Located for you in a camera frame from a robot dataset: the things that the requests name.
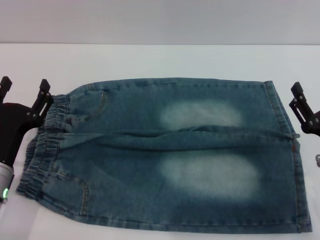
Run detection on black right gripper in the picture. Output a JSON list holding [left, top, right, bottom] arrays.
[[289, 81, 320, 137]]

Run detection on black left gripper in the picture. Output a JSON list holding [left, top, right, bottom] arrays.
[[0, 76, 55, 167]]

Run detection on blue denim shorts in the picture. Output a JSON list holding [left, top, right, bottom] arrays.
[[15, 76, 313, 235]]

